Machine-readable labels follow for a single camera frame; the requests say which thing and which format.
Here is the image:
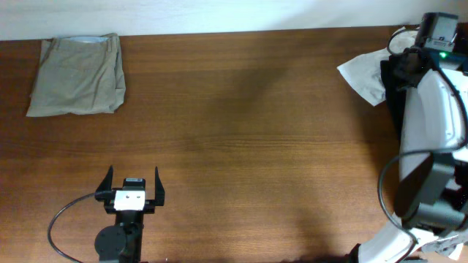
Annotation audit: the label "folded khaki shorts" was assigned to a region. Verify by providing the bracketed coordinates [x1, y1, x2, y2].
[26, 33, 126, 117]

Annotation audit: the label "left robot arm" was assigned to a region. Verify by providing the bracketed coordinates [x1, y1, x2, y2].
[94, 167, 165, 263]

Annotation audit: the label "grey shorts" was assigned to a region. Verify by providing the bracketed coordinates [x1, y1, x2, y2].
[420, 234, 467, 261]

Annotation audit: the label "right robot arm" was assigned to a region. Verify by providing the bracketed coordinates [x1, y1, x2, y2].
[339, 12, 467, 262]

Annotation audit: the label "black garment with white stripes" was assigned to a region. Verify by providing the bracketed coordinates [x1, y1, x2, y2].
[380, 56, 406, 140]

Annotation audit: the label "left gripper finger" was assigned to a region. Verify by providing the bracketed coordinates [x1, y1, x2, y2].
[154, 167, 165, 206]
[94, 165, 113, 201]

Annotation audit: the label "white cloth garment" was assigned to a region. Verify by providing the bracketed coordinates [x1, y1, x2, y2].
[337, 27, 417, 106]

